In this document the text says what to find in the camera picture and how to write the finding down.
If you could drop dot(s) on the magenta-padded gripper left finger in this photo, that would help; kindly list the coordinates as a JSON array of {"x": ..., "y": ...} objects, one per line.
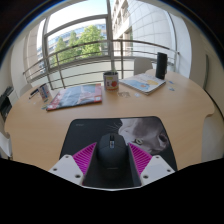
[{"x": 68, "y": 168}]

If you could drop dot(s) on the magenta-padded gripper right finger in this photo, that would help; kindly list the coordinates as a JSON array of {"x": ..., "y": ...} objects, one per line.
[{"x": 155, "y": 168}]

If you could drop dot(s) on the black computer mouse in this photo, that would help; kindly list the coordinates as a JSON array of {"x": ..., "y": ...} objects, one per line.
[{"x": 111, "y": 155}]

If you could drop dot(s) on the black cat-print mouse pad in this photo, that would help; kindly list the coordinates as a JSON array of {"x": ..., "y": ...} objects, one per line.
[{"x": 146, "y": 133}]

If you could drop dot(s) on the red and green magazine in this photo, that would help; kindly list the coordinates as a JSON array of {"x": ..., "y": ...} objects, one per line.
[{"x": 76, "y": 96}]

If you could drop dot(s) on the dark pen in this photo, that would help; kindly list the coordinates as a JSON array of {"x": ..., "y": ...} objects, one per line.
[{"x": 34, "y": 93}]

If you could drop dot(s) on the open white magazine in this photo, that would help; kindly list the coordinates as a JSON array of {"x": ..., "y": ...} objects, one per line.
[{"x": 143, "y": 82}]

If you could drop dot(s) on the black printer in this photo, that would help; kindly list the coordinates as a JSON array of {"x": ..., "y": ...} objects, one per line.
[{"x": 5, "y": 103}]

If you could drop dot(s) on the white mug with red print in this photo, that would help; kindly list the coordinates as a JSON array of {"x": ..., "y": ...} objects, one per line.
[{"x": 111, "y": 81}]

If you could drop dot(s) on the black cylindrical speaker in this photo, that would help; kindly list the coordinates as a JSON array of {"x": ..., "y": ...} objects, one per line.
[{"x": 161, "y": 65}]

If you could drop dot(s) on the metal balcony railing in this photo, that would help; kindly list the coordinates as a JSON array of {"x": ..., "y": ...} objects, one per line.
[{"x": 83, "y": 45}]

